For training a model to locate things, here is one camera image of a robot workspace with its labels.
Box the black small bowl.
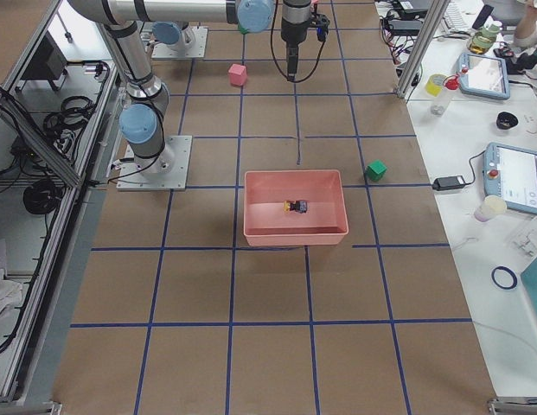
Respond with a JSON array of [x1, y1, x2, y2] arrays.
[[495, 112, 519, 131]]

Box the upper teach pendant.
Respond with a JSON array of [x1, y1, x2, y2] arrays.
[[457, 53, 510, 100]]

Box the aluminium frame post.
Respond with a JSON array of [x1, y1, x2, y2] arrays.
[[394, 0, 449, 99]]

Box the lower teach pendant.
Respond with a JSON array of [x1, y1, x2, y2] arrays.
[[483, 142, 537, 215]]

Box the black power adapter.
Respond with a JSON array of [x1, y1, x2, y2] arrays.
[[432, 176, 467, 191]]

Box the pink plastic bin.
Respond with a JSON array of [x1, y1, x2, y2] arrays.
[[243, 169, 349, 246]]

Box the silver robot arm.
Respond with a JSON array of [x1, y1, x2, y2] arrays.
[[152, 22, 195, 49], [70, 1, 329, 189]]

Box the clear plastic bag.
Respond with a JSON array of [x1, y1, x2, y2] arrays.
[[508, 216, 537, 258]]

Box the white paper cup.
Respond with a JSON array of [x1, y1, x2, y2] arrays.
[[474, 195, 508, 222]]

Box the yellow push button switch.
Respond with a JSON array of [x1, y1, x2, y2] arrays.
[[284, 200, 308, 214]]

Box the yellow tape roll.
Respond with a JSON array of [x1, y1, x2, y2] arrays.
[[425, 73, 447, 97]]

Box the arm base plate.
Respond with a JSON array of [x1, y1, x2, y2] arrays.
[[116, 136, 192, 191], [151, 26, 208, 61]]

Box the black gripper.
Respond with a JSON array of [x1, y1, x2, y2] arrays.
[[281, 0, 329, 81]]

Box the green cube near bin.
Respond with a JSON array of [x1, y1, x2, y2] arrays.
[[365, 159, 387, 182]]

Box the teach pendant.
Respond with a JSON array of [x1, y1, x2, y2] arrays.
[[483, 142, 537, 215], [457, 53, 510, 100]]

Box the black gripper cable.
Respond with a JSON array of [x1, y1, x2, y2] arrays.
[[269, 0, 325, 83]]

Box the aluminium side frame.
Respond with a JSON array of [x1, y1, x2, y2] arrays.
[[0, 1, 119, 404]]

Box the red cap object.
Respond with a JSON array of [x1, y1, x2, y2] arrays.
[[443, 74, 460, 91]]

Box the blue tape ring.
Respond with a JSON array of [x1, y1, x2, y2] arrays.
[[491, 266, 519, 291]]

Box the person hand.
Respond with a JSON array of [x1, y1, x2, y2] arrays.
[[513, 1, 537, 48]]

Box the coiled black cables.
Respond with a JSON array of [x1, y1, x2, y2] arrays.
[[42, 95, 91, 144]]

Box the clear plastic bottle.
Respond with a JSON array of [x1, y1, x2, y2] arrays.
[[430, 87, 455, 116]]

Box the pink cube near centre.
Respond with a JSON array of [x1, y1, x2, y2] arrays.
[[227, 64, 247, 86]]

